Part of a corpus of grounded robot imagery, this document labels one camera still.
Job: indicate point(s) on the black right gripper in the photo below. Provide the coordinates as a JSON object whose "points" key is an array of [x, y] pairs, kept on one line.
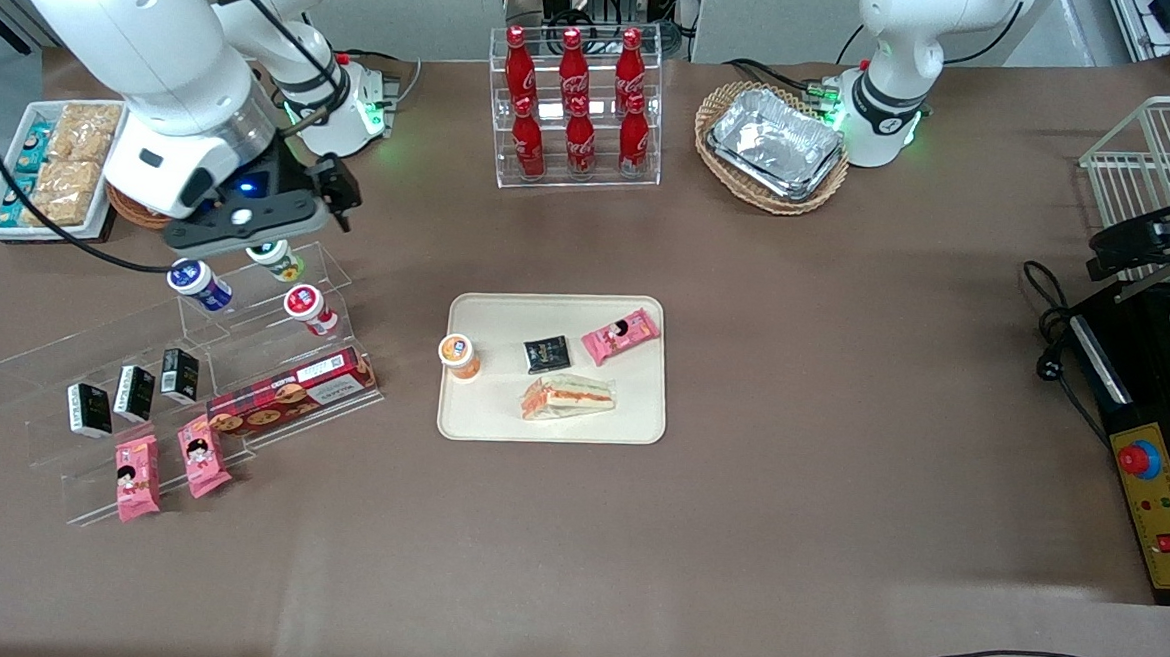
{"points": [[293, 175]]}

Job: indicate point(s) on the plastic triangle sandwich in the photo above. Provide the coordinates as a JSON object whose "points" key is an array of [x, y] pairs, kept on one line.
{"points": [[571, 396]]}

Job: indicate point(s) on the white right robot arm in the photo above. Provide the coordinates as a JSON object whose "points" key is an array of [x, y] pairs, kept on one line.
{"points": [[131, 14]]}

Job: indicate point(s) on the cream rectangular tray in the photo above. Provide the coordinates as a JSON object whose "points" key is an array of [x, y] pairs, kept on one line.
{"points": [[556, 317]]}

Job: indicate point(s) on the green gum bottle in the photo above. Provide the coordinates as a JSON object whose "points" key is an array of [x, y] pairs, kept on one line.
{"points": [[283, 265]]}

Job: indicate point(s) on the red gum bottle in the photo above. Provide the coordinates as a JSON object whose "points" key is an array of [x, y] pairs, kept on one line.
{"points": [[304, 304]]}

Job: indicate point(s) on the clear acrylic bottle stand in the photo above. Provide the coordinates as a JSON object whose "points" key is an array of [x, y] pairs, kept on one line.
{"points": [[498, 174]]}

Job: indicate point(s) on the blue gum bottle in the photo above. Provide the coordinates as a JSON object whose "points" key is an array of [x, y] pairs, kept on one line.
{"points": [[197, 283]]}

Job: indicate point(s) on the red cola bottle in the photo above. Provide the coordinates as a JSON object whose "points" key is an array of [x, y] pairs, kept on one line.
{"points": [[573, 63], [630, 63], [580, 140], [634, 139], [528, 140], [519, 60]]}

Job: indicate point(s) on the orange gum bottle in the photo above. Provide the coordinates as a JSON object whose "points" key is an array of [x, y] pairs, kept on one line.
{"points": [[458, 352]]}

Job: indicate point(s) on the dark brown wicker basket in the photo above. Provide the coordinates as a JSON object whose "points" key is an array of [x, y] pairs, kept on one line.
{"points": [[135, 213]]}

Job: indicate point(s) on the red tartan shortbread box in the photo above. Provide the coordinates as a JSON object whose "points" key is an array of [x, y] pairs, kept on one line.
{"points": [[291, 393]]}

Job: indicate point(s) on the small black snack box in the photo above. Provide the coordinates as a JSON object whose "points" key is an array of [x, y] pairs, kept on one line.
{"points": [[180, 377], [134, 393], [90, 411]]}

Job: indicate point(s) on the tan crisp bar pack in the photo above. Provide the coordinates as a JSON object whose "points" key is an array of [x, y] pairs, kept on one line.
{"points": [[79, 147], [64, 181], [90, 120], [51, 208]]}

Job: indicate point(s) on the black snack packet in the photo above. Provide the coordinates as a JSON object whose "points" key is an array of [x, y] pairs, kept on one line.
{"points": [[548, 355]]}

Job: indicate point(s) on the pink cartoon snack packet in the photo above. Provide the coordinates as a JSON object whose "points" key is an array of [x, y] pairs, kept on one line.
{"points": [[136, 480], [203, 459], [620, 336]]}

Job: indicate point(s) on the teal snack packet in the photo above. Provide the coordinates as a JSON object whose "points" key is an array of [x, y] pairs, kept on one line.
{"points": [[36, 135], [28, 159], [13, 206]]}

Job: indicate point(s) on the clear acrylic tiered stand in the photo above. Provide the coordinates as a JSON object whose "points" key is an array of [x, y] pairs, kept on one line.
{"points": [[48, 441]]}

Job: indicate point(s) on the light tan wicker basket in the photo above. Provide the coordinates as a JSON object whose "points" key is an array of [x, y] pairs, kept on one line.
{"points": [[767, 203]]}

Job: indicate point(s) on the silver foil container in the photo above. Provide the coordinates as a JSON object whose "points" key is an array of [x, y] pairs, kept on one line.
{"points": [[775, 138]]}

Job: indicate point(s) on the black machine lever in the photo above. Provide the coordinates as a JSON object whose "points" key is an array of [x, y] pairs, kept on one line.
{"points": [[1150, 238]]}

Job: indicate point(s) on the black sealing machine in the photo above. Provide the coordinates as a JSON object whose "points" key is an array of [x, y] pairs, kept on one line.
{"points": [[1134, 367]]}

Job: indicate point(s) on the red emergency stop button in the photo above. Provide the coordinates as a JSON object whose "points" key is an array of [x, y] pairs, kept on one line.
{"points": [[1137, 460]]}

